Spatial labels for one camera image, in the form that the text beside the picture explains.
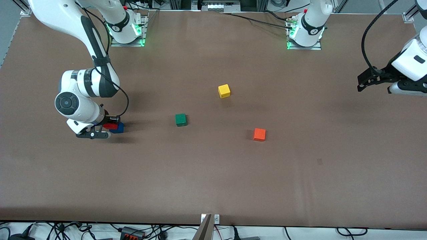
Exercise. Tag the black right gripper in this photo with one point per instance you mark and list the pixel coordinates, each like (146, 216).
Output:
(108, 119)

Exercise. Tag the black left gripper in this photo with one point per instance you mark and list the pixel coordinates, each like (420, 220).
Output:
(381, 75)

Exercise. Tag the red cube block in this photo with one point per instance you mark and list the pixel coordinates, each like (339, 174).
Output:
(110, 126)

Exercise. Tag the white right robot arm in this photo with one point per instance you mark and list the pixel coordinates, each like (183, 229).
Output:
(76, 106)

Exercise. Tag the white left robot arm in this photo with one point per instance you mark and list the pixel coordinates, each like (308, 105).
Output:
(313, 20)

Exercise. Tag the blue cube block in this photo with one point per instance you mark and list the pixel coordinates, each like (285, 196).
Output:
(119, 130)

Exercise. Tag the green cube block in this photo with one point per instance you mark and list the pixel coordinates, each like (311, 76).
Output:
(180, 120)

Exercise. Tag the yellow cube block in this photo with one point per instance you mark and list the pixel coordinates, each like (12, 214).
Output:
(224, 91)

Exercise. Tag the orange cube block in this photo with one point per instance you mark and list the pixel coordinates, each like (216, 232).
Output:
(259, 134)

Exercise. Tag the brown table cover sheet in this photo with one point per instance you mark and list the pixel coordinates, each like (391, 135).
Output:
(213, 173)

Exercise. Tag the orange black connector box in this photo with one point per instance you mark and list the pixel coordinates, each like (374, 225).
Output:
(131, 232)

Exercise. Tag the black device box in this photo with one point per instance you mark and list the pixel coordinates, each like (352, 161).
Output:
(20, 237)

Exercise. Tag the grey terminal strip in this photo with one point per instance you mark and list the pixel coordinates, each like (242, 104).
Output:
(220, 7)

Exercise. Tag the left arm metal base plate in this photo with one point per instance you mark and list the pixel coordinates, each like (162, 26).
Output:
(317, 47)

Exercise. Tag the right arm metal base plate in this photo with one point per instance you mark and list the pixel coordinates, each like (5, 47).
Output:
(115, 44)

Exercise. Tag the aluminium corner post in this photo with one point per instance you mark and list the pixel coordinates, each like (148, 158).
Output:
(408, 16)
(25, 12)

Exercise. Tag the aluminium frame profile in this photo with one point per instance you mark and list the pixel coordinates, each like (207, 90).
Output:
(178, 4)
(263, 4)

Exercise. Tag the small white bracket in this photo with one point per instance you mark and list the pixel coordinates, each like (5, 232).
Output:
(217, 218)
(203, 218)

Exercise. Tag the grey camera pole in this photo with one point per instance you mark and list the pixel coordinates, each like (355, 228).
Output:
(203, 230)

